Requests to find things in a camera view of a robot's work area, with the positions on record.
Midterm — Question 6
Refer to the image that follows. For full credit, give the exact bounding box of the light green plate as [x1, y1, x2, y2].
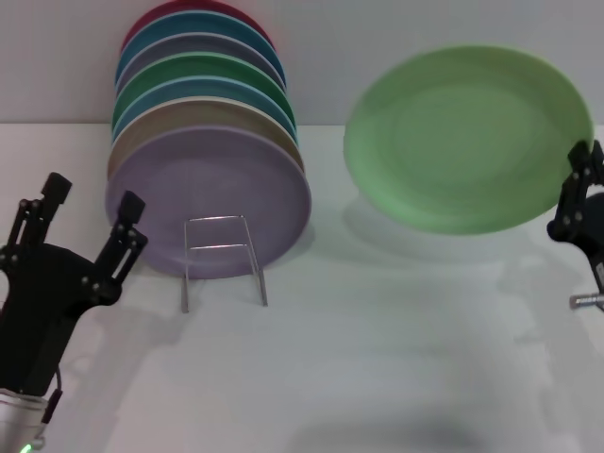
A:
[343, 44, 595, 236]

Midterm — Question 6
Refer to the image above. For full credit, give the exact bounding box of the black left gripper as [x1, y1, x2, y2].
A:
[0, 172, 148, 396]

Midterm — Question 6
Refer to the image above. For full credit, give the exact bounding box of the dark red plate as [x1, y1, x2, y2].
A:
[120, 0, 275, 54]

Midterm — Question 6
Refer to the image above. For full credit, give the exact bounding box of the lilac plate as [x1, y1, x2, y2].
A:
[104, 125, 313, 279]

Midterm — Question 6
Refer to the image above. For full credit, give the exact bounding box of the grey purple plate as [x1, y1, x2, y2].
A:
[114, 32, 288, 92]

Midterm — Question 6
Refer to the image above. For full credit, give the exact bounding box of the dark green plate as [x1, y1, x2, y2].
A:
[111, 51, 297, 131]

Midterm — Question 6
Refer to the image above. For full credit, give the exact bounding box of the metal wire plate rack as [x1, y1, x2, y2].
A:
[181, 214, 269, 313]

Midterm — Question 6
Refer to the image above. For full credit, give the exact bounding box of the tan plate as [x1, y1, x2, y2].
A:
[106, 95, 306, 181]

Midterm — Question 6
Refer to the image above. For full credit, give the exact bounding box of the teal blue plate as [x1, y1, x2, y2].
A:
[115, 9, 288, 91]

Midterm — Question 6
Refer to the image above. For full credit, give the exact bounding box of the light blue plate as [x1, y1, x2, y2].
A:
[110, 75, 301, 143]

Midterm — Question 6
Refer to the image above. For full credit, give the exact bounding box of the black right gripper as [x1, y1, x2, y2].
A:
[546, 139, 604, 296]

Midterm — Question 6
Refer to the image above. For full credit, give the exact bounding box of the silver connector with grey cable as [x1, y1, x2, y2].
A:
[568, 292, 604, 311]

